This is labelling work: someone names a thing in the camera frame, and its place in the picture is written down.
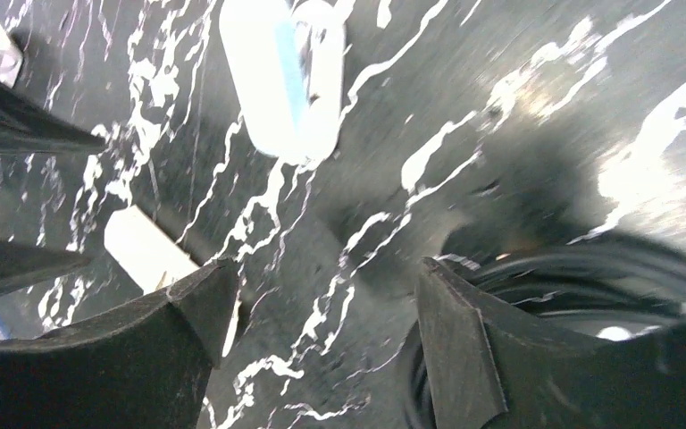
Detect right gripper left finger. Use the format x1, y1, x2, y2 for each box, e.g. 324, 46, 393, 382
0, 260, 239, 428

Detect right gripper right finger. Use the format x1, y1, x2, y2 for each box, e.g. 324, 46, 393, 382
416, 259, 686, 428

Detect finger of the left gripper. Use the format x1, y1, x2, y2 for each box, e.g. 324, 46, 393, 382
0, 82, 105, 155
0, 240, 91, 297

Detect small white stapler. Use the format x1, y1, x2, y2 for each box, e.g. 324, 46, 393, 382
104, 206, 198, 295

